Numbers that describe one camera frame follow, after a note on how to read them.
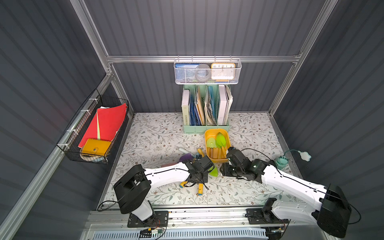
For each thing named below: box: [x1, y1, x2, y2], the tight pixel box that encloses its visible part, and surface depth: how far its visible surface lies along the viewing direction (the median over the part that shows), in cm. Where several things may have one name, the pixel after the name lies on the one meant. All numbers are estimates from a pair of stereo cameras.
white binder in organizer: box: [218, 84, 229, 126], surface depth 98 cm
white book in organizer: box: [181, 89, 190, 126], surface depth 96 cm
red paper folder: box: [78, 103, 128, 148], surface depth 76 cm
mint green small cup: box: [275, 155, 289, 170], surface depth 87 cm
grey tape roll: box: [195, 63, 211, 82], surface depth 89 cm
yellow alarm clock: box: [211, 63, 236, 82], surface depth 91 cm
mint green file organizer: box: [182, 84, 232, 134], surface depth 101 cm
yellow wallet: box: [80, 138, 112, 156], surface depth 65 cm
